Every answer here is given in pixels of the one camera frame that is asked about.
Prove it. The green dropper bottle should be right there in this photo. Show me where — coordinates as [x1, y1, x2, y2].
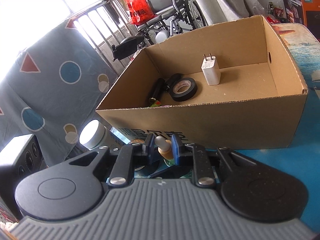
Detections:
[155, 136, 175, 166]

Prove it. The black electrical tape roll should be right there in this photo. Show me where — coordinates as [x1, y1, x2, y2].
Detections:
[165, 73, 197, 102]

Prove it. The black cylindrical tube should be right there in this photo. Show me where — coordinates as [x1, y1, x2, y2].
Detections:
[148, 78, 165, 105]

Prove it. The white usb wall charger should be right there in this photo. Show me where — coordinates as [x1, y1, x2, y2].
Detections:
[201, 53, 221, 86]

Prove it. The rose gold lid jar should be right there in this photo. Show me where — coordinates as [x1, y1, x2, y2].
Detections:
[129, 139, 145, 172]

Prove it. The white cylindrical container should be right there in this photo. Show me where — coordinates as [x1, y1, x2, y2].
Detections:
[79, 119, 126, 151]

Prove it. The brown cardboard box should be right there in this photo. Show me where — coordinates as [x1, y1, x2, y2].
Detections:
[97, 16, 308, 149]

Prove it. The blue patterned fabric sofa cover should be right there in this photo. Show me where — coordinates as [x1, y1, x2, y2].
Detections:
[1, 20, 117, 166]

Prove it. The black wheelchair footrest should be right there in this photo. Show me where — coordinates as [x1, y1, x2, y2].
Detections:
[111, 35, 144, 61]

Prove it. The metal balcony railing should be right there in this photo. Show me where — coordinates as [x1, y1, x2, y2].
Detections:
[67, 0, 138, 74]

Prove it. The grey wheelchair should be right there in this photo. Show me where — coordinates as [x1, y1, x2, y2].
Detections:
[137, 0, 207, 48]

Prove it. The red plastic bag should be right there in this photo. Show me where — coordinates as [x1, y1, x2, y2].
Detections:
[125, 0, 155, 25]

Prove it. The orange philips box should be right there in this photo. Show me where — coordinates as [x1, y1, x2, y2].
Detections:
[277, 0, 320, 41]

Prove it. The black speaker camera box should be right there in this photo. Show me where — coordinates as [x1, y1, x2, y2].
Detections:
[1, 134, 47, 221]

